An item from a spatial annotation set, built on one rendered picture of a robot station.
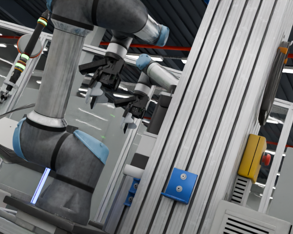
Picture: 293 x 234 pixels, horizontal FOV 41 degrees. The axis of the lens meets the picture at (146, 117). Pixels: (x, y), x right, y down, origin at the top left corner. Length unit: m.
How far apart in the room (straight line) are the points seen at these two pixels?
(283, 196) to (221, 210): 2.65
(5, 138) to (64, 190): 1.22
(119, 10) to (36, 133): 0.40
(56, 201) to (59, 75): 0.33
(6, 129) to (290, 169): 2.48
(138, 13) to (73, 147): 0.40
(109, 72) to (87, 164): 0.49
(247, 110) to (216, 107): 0.09
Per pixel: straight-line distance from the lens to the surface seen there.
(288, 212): 3.66
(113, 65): 1.50
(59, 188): 1.07
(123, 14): 1.03
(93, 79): 1.45
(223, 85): 1.22
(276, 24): 1.31
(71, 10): 1.05
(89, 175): 1.07
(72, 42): 1.07
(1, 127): 2.33
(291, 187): 3.70
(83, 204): 1.07
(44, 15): 2.03
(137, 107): 1.94
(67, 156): 1.08
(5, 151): 1.77
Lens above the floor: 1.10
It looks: 14 degrees up
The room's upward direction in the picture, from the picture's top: 22 degrees clockwise
